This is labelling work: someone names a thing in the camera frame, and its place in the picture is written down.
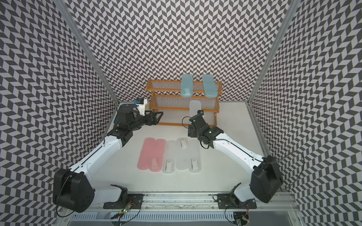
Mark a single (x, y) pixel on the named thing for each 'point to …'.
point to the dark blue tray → (124, 108)
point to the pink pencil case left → (146, 154)
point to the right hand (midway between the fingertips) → (196, 130)
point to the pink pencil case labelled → (157, 157)
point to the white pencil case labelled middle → (194, 156)
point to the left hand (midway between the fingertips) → (157, 113)
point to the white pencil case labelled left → (169, 160)
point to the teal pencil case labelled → (186, 85)
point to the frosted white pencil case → (194, 106)
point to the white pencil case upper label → (182, 151)
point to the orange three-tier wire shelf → (166, 98)
